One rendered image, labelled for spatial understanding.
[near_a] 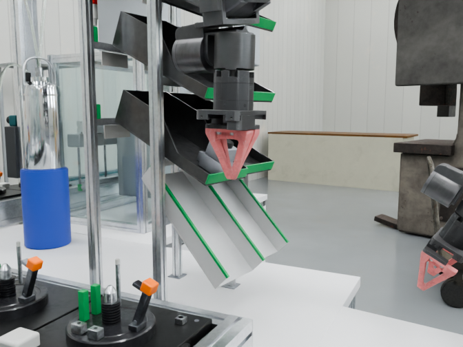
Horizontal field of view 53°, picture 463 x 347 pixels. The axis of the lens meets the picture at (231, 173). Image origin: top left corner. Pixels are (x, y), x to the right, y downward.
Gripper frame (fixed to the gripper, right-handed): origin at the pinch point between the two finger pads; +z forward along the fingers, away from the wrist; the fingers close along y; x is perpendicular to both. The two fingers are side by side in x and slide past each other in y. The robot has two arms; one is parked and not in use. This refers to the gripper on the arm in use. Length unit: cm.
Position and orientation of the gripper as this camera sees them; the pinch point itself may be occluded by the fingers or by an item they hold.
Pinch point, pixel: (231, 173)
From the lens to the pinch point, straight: 67.6
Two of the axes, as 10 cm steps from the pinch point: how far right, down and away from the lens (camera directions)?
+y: -4.4, 1.2, -8.9
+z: -0.3, 9.9, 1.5
